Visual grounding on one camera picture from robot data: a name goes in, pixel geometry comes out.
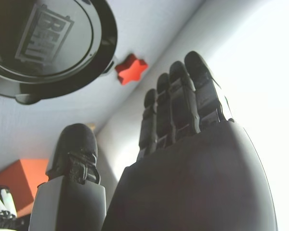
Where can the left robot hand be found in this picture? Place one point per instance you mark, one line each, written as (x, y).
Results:
(195, 180)

